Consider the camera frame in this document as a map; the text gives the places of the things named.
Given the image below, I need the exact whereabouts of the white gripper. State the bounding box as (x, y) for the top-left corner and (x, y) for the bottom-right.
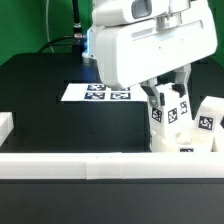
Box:
(96, 6), (217, 109)

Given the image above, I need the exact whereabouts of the white round stool seat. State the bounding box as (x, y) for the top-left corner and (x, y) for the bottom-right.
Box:
(151, 130), (214, 153)

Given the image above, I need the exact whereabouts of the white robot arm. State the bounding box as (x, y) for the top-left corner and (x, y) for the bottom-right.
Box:
(83, 0), (218, 107)

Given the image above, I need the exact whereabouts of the white marker sheet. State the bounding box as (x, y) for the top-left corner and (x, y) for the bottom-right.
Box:
(61, 83), (147, 102)

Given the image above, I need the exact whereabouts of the white left fence bar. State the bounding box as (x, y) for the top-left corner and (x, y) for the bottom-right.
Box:
(0, 112), (14, 147)

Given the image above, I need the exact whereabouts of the white fence bar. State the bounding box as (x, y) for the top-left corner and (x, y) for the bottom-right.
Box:
(0, 112), (14, 147)
(0, 152), (224, 180)

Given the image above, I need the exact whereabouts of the white front fence bar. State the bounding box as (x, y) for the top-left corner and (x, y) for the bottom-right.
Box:
(0, 152), (224, 180)

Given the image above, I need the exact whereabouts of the black curved cable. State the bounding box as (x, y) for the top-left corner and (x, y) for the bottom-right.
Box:
(37, 34), (88, 54)

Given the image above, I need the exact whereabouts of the black thick cable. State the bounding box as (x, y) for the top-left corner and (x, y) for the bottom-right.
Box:
(72, 0), (84, 40)

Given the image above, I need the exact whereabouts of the thin white cable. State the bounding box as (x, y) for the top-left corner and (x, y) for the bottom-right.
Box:
(45, 0), (55, 54)

